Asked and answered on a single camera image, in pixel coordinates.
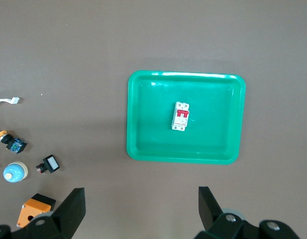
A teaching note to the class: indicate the orange head push button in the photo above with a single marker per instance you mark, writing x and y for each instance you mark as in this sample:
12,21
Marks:
15,145

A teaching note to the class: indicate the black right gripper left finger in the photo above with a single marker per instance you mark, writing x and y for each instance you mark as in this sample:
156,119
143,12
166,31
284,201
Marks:
68,211

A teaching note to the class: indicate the orange box black base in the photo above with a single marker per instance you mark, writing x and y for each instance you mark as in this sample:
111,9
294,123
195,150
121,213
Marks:
33,209

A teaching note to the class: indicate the green plastic tray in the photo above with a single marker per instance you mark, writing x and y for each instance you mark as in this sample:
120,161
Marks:
153,139

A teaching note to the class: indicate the blue dome buzzer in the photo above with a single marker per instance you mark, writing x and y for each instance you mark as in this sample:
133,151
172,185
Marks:
15,171

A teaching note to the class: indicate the white red circuit breaker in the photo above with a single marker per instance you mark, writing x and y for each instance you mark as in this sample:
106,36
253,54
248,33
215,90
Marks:
180,119

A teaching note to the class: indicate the small white curved duct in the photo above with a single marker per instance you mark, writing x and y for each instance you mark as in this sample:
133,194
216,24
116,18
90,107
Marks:
4,100

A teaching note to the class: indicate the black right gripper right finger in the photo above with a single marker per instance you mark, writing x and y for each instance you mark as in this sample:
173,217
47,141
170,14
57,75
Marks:
210,211

